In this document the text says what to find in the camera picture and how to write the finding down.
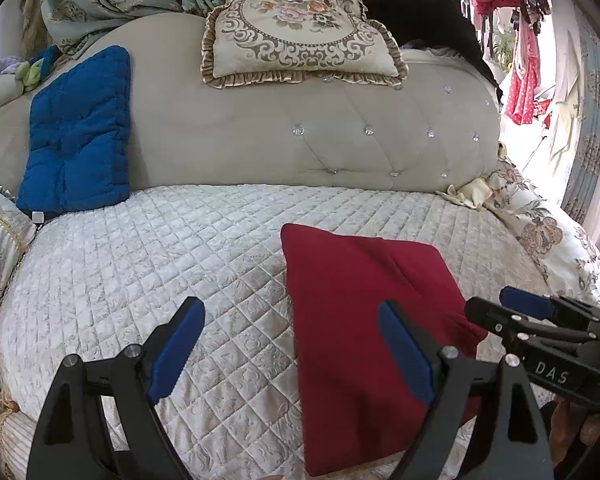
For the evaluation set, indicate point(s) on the blue patterned curtain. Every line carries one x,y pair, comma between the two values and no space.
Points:
592,135

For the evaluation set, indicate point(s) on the black cloth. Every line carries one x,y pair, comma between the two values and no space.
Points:
425,20

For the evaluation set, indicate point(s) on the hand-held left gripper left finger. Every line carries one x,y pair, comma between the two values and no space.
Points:
175,350

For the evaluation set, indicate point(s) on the red dotted hanging dress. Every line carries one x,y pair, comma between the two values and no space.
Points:
522,80

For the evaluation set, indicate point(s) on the floral cream bedding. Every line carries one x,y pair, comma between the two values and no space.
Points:
545,230

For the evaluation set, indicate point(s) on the white quilted bedspread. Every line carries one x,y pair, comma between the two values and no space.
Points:
180,270

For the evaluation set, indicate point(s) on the floral ruffled pillow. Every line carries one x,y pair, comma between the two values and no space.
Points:
300,25

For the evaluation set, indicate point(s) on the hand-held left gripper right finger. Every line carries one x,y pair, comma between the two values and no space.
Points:
405,355

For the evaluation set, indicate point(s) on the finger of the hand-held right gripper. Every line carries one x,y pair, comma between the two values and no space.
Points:
525,302
500,321

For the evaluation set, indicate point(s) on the beige tufted headboard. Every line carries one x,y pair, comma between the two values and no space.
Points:
280,130

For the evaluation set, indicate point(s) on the cream embroidered pillow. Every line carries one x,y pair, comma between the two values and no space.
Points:
0,260

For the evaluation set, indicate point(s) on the person's right hand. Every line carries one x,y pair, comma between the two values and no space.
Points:
572,427

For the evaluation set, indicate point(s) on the blue quilted cushion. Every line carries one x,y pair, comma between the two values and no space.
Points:
80,135

